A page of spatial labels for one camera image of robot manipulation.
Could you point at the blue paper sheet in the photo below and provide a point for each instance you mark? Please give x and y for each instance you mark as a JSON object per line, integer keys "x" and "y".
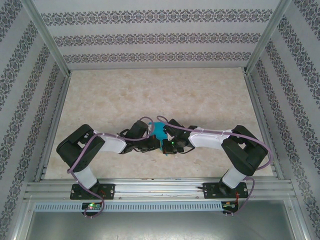
{"x": 158, "y": 131}

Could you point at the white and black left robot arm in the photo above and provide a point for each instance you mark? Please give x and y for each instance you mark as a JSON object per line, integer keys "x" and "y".
{"x": 72, "y": 145}

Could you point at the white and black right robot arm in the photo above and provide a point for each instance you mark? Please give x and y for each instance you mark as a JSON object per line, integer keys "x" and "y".
{"x": 207, "y": 140}

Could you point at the right controller board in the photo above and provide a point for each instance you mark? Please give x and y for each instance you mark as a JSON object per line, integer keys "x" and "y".
{"x": 228, "y": 205}

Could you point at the grey metal panel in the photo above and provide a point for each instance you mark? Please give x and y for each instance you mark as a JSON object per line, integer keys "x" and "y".
{"x": 160, "y": 227}

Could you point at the left controller board with LED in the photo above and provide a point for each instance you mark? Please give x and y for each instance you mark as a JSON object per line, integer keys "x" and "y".
{"x": 91, "y": 206}

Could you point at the aluminium mounting rail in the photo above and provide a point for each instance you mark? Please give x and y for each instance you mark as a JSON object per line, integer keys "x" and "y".
{"x": 157, "y": 190}

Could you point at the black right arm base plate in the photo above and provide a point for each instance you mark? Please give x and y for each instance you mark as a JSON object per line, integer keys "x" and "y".
{"x": 210, "y": 191}

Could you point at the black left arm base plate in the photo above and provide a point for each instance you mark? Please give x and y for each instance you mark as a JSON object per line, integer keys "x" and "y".
{"x": 110, "y": 191}

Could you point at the aluminium table side rail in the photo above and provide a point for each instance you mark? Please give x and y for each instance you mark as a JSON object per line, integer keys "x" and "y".
{"x": 56, "y": 117}
{"x": 260, "y": 112}

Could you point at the aluminium frame post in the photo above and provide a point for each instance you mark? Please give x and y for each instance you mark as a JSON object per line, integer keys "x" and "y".
{"x": 267, "y": 37}
{"x": 47, "y": 37}

